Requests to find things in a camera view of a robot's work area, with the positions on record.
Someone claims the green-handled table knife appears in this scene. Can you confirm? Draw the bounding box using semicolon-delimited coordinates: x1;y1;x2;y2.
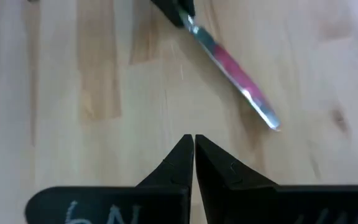
178;7;282;131

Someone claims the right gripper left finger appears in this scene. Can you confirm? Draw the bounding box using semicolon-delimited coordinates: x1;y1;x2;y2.
24;134;195;224

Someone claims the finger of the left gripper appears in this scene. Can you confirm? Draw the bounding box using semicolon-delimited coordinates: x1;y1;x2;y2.
177;0;196;18
150;0;185;28

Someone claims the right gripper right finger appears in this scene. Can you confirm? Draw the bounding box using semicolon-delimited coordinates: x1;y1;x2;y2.
195;134;358;224

